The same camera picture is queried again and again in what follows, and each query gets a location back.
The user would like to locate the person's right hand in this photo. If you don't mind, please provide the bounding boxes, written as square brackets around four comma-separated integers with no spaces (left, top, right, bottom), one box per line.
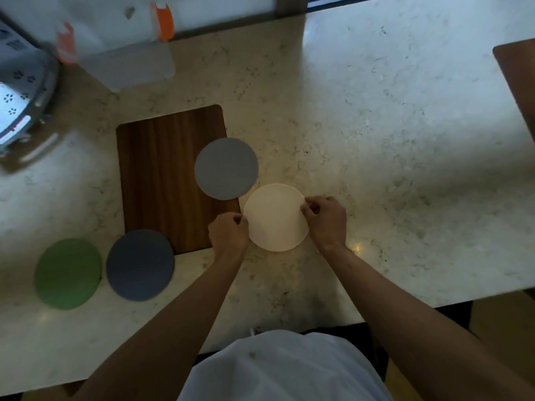
[300,195,348,252]

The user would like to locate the person's left hand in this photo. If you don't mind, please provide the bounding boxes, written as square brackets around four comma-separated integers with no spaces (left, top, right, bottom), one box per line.
[208,212,251,261]

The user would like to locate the white round coaster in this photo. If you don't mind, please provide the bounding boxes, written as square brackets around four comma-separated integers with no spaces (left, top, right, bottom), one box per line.
[243,183,310,252]

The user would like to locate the person's right forearm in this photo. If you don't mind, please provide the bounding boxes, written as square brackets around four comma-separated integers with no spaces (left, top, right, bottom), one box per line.
[320,242,535,401]

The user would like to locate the person's left forearm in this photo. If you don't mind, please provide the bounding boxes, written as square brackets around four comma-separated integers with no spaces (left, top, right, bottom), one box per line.
[69,249,247,401]

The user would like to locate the grey round coaster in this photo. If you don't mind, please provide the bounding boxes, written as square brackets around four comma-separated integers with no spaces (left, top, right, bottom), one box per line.
[194,137,259,201]

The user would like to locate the brown wooden placemat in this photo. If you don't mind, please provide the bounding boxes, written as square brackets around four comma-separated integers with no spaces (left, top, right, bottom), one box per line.
[116,104,242,256]

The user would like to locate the blue round coaster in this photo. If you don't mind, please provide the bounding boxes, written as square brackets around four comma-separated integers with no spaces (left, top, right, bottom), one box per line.
[106,229,175,302]

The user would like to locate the person's white shirt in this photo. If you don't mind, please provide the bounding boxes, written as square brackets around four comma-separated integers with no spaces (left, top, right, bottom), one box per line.
[177,329,395,401]

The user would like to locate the green round coaster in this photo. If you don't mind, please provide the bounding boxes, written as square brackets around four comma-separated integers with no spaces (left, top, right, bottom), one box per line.
[34,238,103,310]

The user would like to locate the clear plastic container orange clips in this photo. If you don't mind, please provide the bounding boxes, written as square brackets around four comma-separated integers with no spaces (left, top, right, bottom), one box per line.
[55,0,176,93]

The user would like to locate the brown wooden board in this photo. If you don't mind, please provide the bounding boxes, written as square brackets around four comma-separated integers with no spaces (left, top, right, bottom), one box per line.
[493,38,535,143]

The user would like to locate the silver patterned appliance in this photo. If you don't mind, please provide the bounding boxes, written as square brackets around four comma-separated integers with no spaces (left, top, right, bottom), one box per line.
[0,18,60,157]

